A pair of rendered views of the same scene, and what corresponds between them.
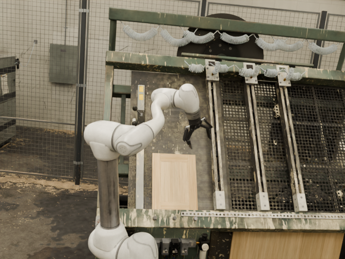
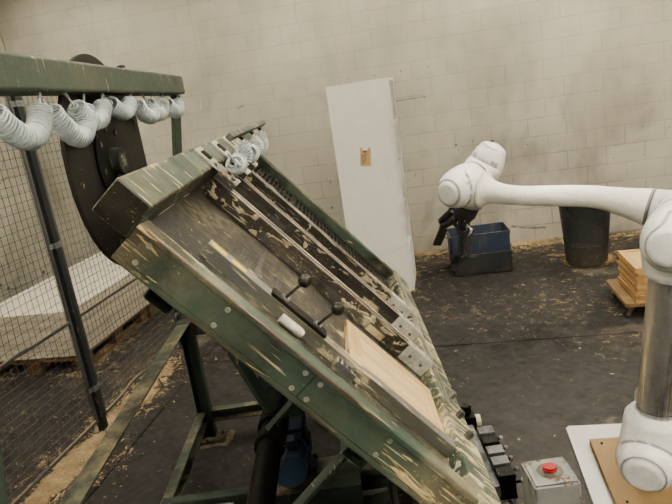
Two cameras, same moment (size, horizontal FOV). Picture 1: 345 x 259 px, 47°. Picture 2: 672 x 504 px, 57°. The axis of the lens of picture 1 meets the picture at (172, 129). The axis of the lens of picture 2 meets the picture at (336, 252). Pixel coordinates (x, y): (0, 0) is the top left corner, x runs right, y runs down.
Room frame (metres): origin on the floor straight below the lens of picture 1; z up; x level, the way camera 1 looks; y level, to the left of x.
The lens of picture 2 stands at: (2.35, 1.82, 1.97)
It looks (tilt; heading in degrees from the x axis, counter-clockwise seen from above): 14 degrees down; 281
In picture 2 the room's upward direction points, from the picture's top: 9 degrees counter-clockwise
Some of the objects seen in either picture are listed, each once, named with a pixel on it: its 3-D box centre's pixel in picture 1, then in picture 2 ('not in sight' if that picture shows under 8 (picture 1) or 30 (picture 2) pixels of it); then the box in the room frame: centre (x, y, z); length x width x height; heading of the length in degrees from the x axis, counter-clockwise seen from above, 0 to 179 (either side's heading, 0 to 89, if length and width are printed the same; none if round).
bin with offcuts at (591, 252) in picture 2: not in sight; (585, 229); (1.02, -4.40, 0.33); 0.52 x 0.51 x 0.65; 90
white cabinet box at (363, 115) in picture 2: not in sight; (374, 187); (3.03, -4.22, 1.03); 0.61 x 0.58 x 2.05; 90
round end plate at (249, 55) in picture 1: (221, 59); (116, 161); (3.56, -0.37, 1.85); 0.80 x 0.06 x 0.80; 100
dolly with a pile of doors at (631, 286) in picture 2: not in sight; (648, 280); (0.84, -3.10, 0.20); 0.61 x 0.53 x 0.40; 90
